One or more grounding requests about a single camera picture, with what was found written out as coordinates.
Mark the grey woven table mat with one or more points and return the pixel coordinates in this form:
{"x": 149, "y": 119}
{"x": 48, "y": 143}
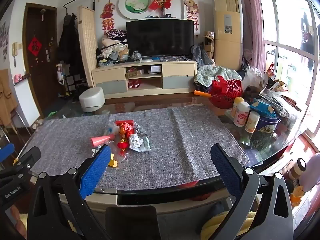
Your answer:
{"x": 175, "y": 140}

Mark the floral green blanket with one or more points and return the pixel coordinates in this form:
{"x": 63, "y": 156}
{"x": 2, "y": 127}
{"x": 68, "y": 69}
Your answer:
{"x": 207, "y": 72}

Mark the pink curtain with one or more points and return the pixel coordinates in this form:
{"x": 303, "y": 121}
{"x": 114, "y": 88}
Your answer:
{"x": 250, "y": 17}

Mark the dark hanging coats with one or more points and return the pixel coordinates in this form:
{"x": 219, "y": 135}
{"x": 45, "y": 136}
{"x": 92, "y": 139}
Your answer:
{"x": 68, "y": 45}

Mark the red fish hanging ornament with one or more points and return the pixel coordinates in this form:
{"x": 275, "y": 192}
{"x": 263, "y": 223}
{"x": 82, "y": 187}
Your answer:
{"x": 108, "y": 12}

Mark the orange tube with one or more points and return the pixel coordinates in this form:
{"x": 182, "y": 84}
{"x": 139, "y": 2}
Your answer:
{"x": 202, "y": 93}

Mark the cream television stand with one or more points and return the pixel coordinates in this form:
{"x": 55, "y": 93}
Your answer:
{"x": 110, "y": 73}

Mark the brown wooden door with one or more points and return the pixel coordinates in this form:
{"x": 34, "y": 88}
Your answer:
{"x": 42, "y": 75}

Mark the white round stool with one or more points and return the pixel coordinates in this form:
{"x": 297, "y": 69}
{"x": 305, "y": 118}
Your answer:
{"x": 92, "y": 100}

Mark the clear plastic wrapper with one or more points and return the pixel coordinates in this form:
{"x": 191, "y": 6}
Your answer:
{"x": 123, "y": 158}
{"x": 140, "y": 143}

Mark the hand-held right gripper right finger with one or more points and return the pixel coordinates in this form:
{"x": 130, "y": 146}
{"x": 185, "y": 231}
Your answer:
{"x": 225, "y": 170}

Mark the round white wall plaque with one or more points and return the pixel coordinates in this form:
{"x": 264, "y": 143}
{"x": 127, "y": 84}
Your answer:
{"x": 136, "y": 5}

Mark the white bottle yellow label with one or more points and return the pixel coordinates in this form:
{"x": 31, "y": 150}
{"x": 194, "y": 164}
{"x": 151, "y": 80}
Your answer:
{"x": 252, "y": 122}

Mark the white board panel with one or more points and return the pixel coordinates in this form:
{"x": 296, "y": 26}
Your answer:
{"x": 27, "y": 100}

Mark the vase with red flowers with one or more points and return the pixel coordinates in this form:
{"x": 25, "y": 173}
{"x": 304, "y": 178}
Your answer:
{"x": 162, "y": 3}

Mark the small yellow block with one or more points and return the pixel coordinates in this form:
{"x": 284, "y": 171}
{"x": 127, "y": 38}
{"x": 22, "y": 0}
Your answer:
{"x": 113, "y": 162}

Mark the black flat television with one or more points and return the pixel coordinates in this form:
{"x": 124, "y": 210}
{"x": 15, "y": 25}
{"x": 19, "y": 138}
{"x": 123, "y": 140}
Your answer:
{"x": 160, "y": 37}

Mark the blue snack bag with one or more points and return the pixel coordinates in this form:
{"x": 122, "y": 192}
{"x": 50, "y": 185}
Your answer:
{"x": 262, "y": 107}

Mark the brown jar white lid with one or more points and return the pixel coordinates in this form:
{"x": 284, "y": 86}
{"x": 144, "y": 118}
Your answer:
{"x": 296, "y": 170}

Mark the white bottle pink label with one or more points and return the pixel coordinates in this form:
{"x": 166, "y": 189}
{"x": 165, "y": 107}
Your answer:
{"x": 241, "y": 116}

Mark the stacked cardboard boxes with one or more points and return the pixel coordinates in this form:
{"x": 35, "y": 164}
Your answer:
{"x": 208, "y": 45}

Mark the red diamond door decoration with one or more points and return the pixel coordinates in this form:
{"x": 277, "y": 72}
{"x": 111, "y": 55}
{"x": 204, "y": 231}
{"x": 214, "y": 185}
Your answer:
{"x": 35, "y": 47}

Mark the red lantern ornament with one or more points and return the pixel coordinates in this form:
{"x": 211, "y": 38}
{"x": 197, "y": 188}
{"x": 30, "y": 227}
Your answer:
{"x": 123, "y": 136}

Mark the wicker folding screen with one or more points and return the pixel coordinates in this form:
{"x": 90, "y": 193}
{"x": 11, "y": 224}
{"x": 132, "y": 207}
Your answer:
{"x": 87, "y": 42}

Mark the pale pink bottle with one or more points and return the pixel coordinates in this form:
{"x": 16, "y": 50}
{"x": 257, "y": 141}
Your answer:
{"x": 311, "y": 172}

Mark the grey jacket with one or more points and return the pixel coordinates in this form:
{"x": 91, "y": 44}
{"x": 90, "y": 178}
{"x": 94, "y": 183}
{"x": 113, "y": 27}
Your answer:
{"x": 200, "y": 55}

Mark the pile of plastic bags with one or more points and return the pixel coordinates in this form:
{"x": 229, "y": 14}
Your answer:
{"x": 275, "y": 87}

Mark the blue round cookie tin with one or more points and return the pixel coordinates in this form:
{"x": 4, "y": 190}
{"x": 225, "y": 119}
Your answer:
{"x": 266, "y": 130}

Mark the red perforated basket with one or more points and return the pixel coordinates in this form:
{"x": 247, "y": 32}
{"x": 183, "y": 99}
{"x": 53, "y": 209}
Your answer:
{"x": 225, "y": 92}

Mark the large window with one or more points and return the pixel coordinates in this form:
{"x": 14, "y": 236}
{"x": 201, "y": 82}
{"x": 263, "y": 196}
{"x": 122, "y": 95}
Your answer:
{"x": 287, "y": 42}

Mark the pile of folded clothes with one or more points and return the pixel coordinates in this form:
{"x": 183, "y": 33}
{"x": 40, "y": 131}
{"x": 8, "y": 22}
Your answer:
{"x": 113, "y": 48}

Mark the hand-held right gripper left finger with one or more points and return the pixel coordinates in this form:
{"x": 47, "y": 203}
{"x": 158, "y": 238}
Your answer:
{"x": 96, "y": 170}

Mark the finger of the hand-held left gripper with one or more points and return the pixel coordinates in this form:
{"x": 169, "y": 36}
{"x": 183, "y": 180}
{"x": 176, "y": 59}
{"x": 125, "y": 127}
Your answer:
{"x": 27, "y": 160}
{"x": 6, "y": 152}

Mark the crumpled clear plastic wrapper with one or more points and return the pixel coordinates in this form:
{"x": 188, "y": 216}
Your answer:
{"x": 140, "y": 143}

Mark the white bottle yellow cap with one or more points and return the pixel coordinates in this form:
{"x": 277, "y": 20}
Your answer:
{"x": 237, "y": 106}

